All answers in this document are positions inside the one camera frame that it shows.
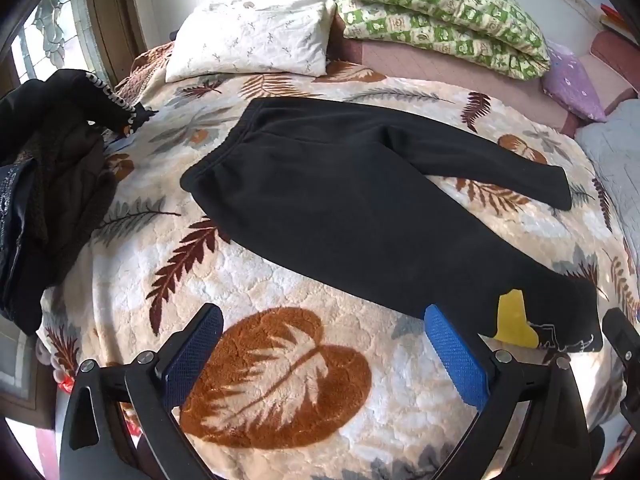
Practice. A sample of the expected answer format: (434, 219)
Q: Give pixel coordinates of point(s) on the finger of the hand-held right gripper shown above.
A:
(620, 332)

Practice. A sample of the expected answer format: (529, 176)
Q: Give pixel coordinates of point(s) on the green checked quilt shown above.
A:
(440, 10)

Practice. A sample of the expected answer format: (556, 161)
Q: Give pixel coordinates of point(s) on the white floral pillow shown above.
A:
(250, 40)

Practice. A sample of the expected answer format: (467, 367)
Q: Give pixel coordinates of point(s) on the leaf print blanket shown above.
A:
(300, 360)

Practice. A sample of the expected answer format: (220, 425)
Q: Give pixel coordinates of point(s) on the black pants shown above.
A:
(350, 200)

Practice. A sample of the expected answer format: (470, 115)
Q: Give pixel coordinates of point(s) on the dark brown jacket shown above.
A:
(50, 185)

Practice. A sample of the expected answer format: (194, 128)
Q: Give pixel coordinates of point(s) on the stained glass window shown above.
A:
(50, 25)

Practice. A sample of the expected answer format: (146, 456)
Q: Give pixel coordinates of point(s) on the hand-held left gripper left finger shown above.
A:
(192, 347)

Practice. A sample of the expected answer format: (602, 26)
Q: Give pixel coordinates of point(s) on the purple pillow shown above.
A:
(575, 80)

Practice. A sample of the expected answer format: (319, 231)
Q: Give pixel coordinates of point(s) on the stack of books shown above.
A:
(611, 19)

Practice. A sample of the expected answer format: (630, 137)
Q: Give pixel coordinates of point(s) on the black garment with printed trim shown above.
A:
(95, 95)

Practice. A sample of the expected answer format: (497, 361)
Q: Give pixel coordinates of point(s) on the wooden bedside furniture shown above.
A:
(20, 375)

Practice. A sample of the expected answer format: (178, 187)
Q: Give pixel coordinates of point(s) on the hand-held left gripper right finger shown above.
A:
(455, 355)

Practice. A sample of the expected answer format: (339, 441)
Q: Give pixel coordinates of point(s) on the brown patterned cloth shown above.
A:
(145, 67)

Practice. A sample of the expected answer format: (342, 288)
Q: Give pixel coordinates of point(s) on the grey quilted blanket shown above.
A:
(617, 160)

